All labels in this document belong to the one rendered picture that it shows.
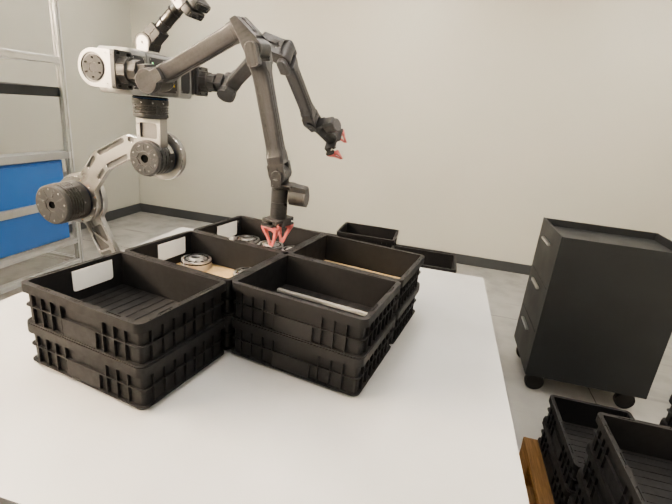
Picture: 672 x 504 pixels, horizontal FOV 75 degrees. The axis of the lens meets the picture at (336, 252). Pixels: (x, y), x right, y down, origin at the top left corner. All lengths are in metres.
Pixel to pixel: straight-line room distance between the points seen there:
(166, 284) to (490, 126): 3.58
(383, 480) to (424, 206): 3.69
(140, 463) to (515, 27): 4.18
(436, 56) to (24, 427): 4.03
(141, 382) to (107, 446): 0.14
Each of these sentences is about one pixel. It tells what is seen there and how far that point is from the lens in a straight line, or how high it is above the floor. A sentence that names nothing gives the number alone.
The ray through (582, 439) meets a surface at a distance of 2.07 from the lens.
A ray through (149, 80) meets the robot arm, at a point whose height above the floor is 1.43.
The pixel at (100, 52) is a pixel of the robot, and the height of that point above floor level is 1.50.
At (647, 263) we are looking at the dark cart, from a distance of 2.55.
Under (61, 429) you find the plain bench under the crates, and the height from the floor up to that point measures 0.70.
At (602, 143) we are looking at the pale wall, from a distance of 4.59.
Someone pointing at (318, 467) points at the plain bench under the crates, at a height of 0.70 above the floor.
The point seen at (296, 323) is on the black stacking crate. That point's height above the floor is 0.86.
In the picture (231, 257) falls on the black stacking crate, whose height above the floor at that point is 0.87.
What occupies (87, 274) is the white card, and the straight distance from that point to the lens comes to 1.39.
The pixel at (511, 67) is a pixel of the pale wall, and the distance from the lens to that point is 4.44.
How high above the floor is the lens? 1.40
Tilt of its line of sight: 18 degrees down
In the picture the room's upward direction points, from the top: 6 degrees clockwise
